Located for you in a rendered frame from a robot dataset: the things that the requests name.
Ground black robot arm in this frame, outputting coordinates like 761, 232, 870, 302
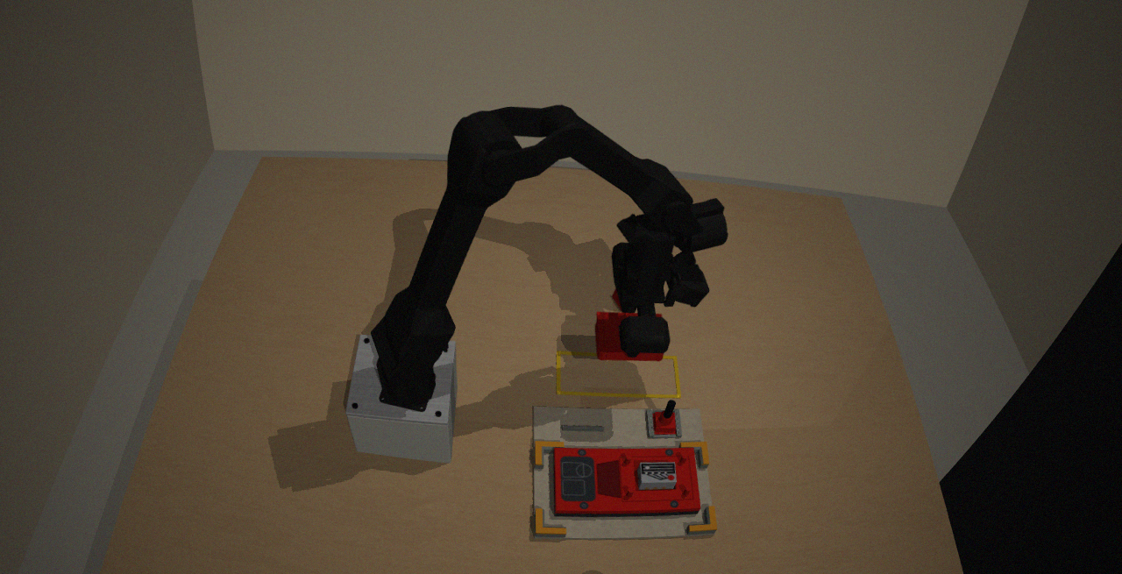
371, 104, 728, 411

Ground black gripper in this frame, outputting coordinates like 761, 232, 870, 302
611, 242, 671, 358

